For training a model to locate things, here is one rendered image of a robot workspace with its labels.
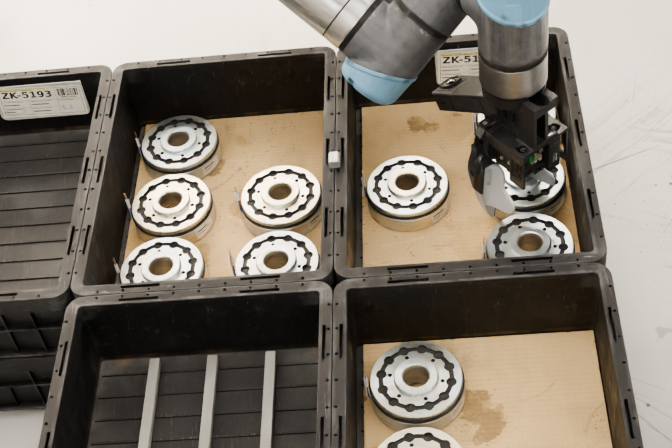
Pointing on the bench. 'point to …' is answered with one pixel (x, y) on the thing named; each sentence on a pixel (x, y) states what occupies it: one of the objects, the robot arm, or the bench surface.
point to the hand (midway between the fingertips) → (503, 193)
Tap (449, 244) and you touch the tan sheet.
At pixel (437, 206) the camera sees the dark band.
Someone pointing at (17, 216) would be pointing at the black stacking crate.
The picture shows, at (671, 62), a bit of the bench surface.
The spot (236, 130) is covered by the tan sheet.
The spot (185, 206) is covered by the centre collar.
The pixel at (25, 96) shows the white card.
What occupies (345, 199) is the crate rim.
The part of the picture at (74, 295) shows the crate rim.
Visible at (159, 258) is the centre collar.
